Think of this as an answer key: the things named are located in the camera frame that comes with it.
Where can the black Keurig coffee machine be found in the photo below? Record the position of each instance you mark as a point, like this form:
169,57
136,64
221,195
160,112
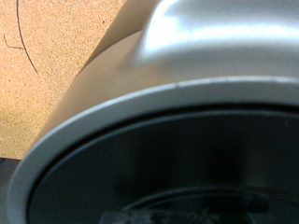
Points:
187,155

